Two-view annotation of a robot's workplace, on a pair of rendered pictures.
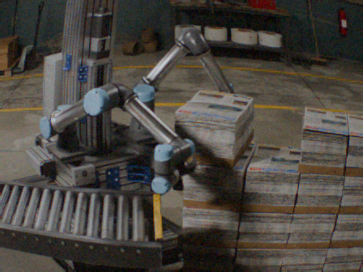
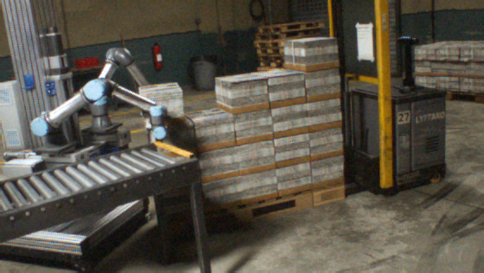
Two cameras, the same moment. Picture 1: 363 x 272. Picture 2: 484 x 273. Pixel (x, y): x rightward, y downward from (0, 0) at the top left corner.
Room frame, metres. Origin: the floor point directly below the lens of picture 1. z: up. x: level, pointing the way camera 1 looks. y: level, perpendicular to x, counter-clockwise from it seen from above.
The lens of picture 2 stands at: (-0.02, 1.09, 1.49)
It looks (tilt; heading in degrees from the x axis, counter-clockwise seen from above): 14 degrees down; 328
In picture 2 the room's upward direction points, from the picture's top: 6 degrees counter-clockwise
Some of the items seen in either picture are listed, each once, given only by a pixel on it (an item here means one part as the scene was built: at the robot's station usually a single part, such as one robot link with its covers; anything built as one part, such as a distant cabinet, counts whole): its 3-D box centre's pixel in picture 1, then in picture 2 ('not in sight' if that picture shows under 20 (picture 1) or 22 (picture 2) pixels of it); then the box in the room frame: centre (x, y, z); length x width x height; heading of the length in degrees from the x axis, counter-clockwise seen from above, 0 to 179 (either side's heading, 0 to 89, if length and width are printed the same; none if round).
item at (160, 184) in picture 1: (164, 182); (159, 131); (2.55, 0.07, 0.88); 0.11 x 0.08 x 0.09; 163
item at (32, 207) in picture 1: (32, 210); (69, 182); (2.31, 0.69, 0.77); 0.47 x 0.05 x 0.05; 3
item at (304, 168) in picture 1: (322, 156); (241, 104); (2.88, -0.74, 0.86); 0.38 x 0.29 x 0.04; 167
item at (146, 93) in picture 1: (143, 99); (98, 104); (3.36, 0.20, 0.98); 0.13 x 0.12 x 0.14; 7
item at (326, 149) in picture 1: (325, 141); (240, 93); (2.88, -0.75, 0.95); 0.38 x 0.29 x 0.23; 167
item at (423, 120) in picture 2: not in sight; (397, 133); (2.53, -2.10, 0.40); 0.69 x 0.55 x 0.80; 165
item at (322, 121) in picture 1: (326, 121); (240, 78); (2.86, -0.74, 1.06); 0.37 x 0.29 x 0.01; 167
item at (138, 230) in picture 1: (138, 222); (160, 158); (2.34, 0.17, 0.77); 0.47 x 0.05 x 0.05; 3
